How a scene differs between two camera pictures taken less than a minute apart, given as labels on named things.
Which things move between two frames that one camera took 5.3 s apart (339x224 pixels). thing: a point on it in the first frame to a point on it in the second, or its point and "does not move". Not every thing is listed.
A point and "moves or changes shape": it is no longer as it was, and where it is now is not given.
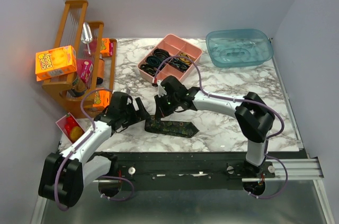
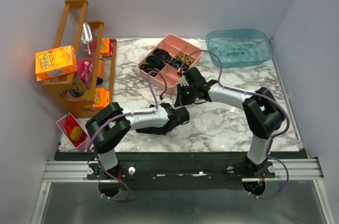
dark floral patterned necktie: [174, 127] moves or changes shape
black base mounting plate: [150, 171] does not move
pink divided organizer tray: [171, 56] does not move
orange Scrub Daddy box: [55, 62] does not move
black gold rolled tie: [150, 70] does not move
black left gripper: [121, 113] to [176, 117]
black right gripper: [160, 112] to [180, 100]
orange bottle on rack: [100, 71] does not move
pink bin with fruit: [70, 127] does not move
